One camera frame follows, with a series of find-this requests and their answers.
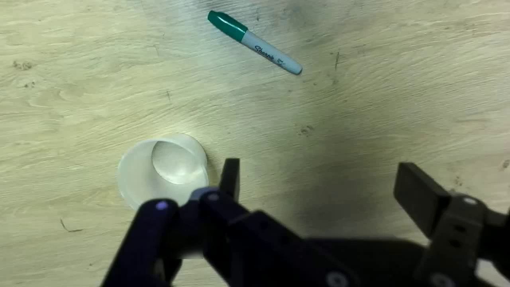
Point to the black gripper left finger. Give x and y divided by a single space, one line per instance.
250 240

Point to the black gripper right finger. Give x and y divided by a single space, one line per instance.
452 229

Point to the green cap grey marker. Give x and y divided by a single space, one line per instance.
256 42

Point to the clear plastic cup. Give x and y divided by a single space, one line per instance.
162 170

